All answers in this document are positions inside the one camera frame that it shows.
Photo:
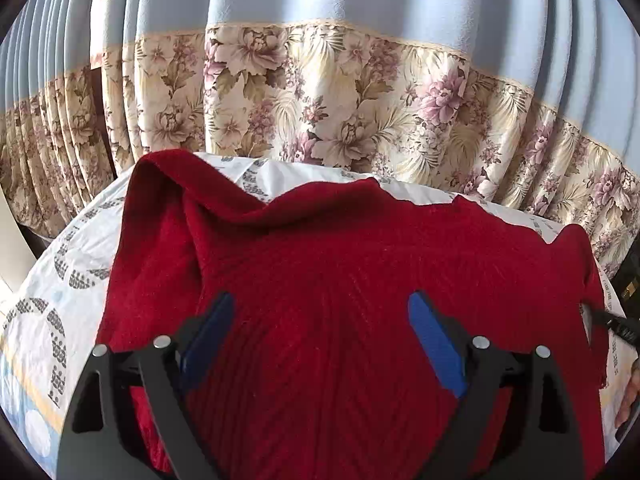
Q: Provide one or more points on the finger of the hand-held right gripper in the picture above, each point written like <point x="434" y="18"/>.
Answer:
<point x="620" y="331"/>

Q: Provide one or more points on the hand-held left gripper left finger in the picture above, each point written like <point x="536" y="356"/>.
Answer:
<point x="210" y="340"/>

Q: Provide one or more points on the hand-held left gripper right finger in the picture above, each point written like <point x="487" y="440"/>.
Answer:
<point x="437" y="345"/>

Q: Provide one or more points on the red knitted sweater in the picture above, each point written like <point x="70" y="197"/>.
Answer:
<point x="325" y="260"/>

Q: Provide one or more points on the person's right hand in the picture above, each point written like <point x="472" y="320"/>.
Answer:
<point x="632" y="395"/>

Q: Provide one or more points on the dark furniture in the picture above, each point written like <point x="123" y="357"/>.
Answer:
<point x="630" y="285"/>

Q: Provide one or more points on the white patterned bed sheet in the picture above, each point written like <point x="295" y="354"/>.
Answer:
<point x="60" y="270"/>

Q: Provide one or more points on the white board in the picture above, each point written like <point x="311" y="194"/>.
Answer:
<point x="15" y="250"/>

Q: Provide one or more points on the blue curtain with floral border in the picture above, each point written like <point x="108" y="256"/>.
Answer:
<point x="325" y="110"/>

